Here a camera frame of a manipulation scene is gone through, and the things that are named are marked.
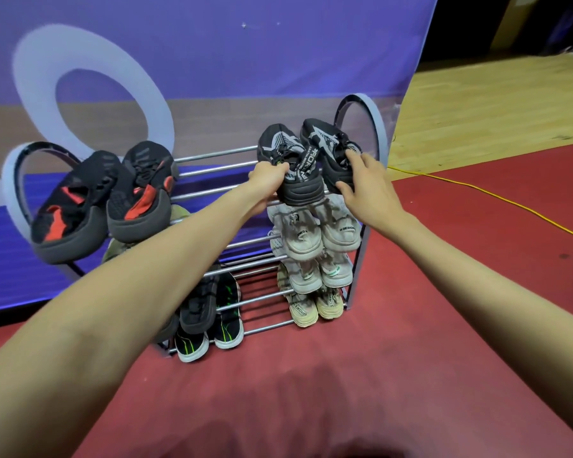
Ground black sneaker white pattern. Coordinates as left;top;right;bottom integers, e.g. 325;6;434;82
299;118;363;195

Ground black sneaker red patch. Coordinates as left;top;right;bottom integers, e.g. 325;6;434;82
106;140;180;244
31;149;123;265

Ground grey metal shoe rack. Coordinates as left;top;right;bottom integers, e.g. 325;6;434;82
1;92;390;358

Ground person's right hand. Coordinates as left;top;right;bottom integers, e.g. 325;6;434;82
335;149;407;239

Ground black sneaker green stripes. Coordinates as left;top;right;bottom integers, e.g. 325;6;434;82
174;326;210;363
213;271;245;350

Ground white knit sneaker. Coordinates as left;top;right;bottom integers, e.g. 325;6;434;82
269;233;324;295
317;250;354;288

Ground beige sneaker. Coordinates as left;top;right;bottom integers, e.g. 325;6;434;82
315;286;344;320
276;261;320;328

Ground person's right forearm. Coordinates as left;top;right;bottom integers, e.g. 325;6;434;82
386;216;573;444

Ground dark grey sneaker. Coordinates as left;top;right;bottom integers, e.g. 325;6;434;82
257;123;325;207

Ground blue tarp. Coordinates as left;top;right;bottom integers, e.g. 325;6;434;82
0;0;440;316

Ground black sneaker orange marks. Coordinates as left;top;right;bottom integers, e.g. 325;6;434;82
152;309;181;344
179;276;219;335

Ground yellow cable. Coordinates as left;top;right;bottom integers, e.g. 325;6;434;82
386;165;573;245

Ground person's left forearm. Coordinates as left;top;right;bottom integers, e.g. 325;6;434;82
0;183;261;458

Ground plain white sneaker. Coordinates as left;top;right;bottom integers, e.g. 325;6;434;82
267;202;325;262
313;193;362;253

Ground person's left hand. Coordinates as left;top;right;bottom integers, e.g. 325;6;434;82
246;160;291;220

